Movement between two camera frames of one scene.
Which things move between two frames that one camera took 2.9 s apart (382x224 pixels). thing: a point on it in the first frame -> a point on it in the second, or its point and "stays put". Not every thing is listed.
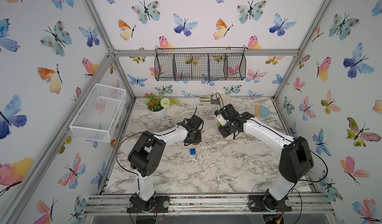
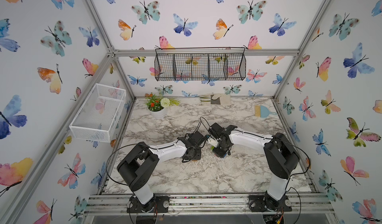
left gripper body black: x=197 y=138 -> x=196 y=155
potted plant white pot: x=156 y=105 stays put
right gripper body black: x=225 y=130 -> x=219 y=151
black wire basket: x=200 y=64 stays put
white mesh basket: x=97 y=117 stays put
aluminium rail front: x=117 y=204 stays put
